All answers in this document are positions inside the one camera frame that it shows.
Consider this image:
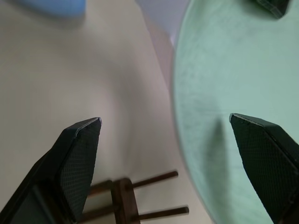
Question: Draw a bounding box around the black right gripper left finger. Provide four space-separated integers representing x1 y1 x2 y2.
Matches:
0 117 103 224

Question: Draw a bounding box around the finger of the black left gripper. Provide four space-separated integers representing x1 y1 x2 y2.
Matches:
248 0 291 20

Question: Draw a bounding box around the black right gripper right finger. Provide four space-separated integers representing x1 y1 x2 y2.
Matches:
229 113 299 224

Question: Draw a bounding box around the green plate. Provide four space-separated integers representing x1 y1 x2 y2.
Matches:
171 0 299 224

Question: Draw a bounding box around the wooden dish rack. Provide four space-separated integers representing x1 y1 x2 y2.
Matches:
81 171 190 224

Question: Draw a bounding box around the blue plate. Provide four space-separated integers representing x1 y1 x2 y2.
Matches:
21 0 86 17

